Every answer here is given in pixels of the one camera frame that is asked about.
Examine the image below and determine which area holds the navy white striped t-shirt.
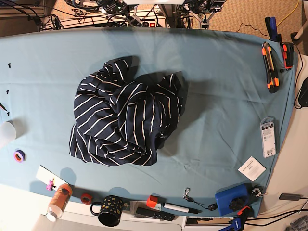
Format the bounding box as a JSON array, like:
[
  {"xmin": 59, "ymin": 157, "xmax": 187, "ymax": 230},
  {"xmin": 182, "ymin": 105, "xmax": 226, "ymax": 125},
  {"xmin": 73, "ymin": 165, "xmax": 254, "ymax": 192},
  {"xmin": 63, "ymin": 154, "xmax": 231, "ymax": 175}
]
[{"xmin": 69, "ymin": 56, "xmax": 184, "ymax": 166}]

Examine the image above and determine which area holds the orange red cube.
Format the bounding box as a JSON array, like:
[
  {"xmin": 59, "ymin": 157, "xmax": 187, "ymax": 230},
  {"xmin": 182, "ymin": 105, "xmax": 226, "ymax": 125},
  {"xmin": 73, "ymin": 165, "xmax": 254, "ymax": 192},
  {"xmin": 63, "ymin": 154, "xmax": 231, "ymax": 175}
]
[{"xmin": 146, "ymin": 195, "xmax": 158, "ymax": 208}]

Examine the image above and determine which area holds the teal table cloth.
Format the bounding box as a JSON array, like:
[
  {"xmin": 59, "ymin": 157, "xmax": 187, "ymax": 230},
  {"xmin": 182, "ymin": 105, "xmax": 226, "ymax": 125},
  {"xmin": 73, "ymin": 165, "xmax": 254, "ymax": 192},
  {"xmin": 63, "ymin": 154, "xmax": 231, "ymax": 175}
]
[{"xmin": 0, "ymin": 28, "xmax": 295, "ymax": 205}]

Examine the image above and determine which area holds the black power strip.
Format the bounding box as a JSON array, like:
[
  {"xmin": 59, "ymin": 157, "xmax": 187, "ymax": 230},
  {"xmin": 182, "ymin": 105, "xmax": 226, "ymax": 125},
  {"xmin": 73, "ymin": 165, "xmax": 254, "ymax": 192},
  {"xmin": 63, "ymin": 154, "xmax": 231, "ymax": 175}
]
[{"xmin": 105, "ymin": 21, "xmax": 156, "ymax": 27}]

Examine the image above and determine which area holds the black remote control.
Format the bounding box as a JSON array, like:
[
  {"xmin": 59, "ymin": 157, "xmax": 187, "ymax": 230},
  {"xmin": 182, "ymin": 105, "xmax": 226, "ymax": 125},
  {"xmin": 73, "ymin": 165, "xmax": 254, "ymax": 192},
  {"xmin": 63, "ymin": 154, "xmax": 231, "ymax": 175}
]
[{"xmin": 135, "ymin": 207, "xmax": 175, "ymax": 221}]

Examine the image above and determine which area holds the white black marker pen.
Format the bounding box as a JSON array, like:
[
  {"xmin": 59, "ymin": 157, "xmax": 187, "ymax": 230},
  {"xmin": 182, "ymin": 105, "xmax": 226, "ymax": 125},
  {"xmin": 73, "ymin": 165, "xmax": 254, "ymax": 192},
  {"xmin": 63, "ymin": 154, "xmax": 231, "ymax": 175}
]
[{"xmin": 162, "ymin": 203, "xmax": 200, "ymax": 214}]

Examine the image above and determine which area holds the red tape roll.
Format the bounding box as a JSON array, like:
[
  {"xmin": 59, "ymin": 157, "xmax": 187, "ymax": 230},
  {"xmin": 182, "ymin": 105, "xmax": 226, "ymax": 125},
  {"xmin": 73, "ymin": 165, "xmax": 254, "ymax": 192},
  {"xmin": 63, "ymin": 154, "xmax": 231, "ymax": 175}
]
[{"xmin": 80, "ymin": 193, "xmax": 93, "ymax": 205}]

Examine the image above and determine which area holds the blue plastic box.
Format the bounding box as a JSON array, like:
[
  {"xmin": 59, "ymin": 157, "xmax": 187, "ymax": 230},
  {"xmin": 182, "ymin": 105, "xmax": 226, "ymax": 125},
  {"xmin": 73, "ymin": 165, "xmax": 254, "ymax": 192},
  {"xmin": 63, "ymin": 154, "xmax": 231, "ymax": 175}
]
[{"xmin": 215, "ymin": 184, "xmax": 250, "ymax": 216}]

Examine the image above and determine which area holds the black mug gold pattern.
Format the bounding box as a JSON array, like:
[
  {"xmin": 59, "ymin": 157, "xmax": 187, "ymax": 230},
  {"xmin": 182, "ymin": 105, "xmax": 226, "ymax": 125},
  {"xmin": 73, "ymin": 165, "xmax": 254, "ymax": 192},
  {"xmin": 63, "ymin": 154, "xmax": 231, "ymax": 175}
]
[{"xmin": 90, "ymin": 195, "xmax": 124, "ymax": 227}]

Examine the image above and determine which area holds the white square paper packet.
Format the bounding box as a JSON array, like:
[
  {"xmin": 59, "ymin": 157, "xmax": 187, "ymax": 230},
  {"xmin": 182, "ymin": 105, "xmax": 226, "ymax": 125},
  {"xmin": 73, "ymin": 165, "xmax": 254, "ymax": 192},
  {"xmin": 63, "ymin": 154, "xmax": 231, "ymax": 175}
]
[{"xmin": 238, "ymin": 156, "xmax": 266, "ymax": 181}]

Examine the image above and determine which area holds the clear plastic blister pack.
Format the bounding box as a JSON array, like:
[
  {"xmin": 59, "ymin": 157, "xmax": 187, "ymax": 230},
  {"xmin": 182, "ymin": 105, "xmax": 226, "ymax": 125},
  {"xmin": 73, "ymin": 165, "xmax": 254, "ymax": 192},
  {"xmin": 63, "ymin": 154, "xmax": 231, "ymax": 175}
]
[{"xmin": 260, "ymin": 116, "xmax": 276, "ymax": 158}]

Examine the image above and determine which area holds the orange bottle white cap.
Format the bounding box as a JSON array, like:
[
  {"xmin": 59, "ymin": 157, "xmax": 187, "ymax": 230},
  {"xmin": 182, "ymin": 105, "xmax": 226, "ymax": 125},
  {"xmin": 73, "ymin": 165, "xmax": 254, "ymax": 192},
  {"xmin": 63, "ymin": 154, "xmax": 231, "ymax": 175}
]
[{"xmin": 46, "ymin": 184, "xmax": 73, "ymax": 222}]

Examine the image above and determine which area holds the black knob on box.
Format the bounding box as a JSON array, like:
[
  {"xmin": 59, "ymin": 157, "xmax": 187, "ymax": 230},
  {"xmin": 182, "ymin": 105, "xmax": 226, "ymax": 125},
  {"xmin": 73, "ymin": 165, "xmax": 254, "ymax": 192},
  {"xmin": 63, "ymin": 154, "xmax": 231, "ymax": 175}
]
[{"xmin": 229, "ymin": 197, "xmax": 246, "ymax": 212}]

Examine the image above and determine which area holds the white paper sheet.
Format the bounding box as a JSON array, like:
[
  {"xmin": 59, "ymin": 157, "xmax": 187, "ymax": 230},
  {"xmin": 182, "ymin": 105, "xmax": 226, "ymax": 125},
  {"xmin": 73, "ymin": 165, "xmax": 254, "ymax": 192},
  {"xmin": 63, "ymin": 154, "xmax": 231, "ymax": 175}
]
[{"xmin": 36, "ymin": 166, "xmax": 68, "ymax": 188}]

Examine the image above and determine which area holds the orange black utility knife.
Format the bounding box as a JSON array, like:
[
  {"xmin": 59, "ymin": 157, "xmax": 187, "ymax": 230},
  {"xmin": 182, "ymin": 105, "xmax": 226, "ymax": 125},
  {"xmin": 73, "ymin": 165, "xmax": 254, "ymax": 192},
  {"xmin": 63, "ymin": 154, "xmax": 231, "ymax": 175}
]
[{"xmin": 262, "ymin": 42, "xmax": 280, "ymax": 94}]

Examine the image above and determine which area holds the silver carabiner keyring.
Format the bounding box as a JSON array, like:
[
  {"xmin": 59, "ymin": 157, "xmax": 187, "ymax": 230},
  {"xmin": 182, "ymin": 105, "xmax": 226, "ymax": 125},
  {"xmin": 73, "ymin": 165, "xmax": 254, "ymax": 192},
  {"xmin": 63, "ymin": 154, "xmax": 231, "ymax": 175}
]
[{"xmin": 251, "ymin": 187, "xmax": 267, "ymax": 198}]

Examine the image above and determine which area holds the blue orange clamp bottom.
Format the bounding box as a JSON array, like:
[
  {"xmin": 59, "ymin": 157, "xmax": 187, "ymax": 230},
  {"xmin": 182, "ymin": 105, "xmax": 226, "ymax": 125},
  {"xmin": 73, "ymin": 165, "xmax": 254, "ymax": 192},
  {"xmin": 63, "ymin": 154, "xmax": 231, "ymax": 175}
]
[{"xmin": 221, "ymin": 205, "xmax": 253, "ymax": 231}]

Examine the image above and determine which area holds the purple tape roll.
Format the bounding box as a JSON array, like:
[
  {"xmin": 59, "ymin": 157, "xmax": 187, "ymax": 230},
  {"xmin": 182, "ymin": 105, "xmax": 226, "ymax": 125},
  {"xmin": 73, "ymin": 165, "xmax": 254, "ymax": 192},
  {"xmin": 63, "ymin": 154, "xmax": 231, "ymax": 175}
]
[{"xmin": 13, "ymin": 150, "xmax": 26, "ymax": 163}]

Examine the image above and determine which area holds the translucent white cup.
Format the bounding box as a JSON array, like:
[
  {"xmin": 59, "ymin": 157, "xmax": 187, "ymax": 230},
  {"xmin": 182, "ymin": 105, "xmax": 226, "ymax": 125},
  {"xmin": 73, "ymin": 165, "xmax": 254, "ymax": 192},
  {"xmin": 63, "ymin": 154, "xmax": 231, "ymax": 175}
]
[{"xmin": 0, "ymin": 122, "xmax": 16, "ymax": 148}]

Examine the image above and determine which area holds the small orange black tool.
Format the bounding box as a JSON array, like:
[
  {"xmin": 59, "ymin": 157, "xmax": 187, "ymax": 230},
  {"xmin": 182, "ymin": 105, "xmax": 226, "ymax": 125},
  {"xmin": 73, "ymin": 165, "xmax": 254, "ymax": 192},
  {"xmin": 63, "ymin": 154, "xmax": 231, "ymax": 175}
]
[{"xmin": 282, "ymin": 42, "xmax": 294, "ymax": 71}]

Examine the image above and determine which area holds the black computer mouse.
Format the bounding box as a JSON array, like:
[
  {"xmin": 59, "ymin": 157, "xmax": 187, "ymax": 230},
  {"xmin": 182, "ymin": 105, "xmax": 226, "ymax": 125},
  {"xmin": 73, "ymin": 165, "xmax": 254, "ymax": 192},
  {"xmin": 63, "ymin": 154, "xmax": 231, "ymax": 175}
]
[{"xmin": 298, "ymin": 77, "xmax": 308, "ymax": 108}]

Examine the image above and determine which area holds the black power adapter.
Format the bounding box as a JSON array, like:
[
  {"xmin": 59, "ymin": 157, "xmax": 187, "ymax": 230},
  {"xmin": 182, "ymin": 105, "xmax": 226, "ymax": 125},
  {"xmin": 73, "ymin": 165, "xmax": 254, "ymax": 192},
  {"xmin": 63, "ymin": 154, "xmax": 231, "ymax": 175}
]
[{"xmin": 279, "ymin": 193, "xmax": 302, "ymax": 201}]

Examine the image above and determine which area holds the black lanyard with clip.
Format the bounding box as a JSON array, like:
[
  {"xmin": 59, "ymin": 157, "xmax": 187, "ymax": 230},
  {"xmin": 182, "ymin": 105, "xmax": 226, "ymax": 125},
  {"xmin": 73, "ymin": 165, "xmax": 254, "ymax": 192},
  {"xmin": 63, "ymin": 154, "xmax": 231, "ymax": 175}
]
[{"xmin": 182, "ymin": 187, "xmax": 218, "ymax": 212}]

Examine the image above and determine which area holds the yellow cable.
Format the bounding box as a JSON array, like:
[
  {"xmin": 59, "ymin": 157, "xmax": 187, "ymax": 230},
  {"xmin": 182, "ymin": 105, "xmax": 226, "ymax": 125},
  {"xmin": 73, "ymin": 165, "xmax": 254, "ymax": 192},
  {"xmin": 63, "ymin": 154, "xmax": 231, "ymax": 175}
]
[{"xmin": 276, "ymin": 0, "xmax": 300, "ymax": 26}]

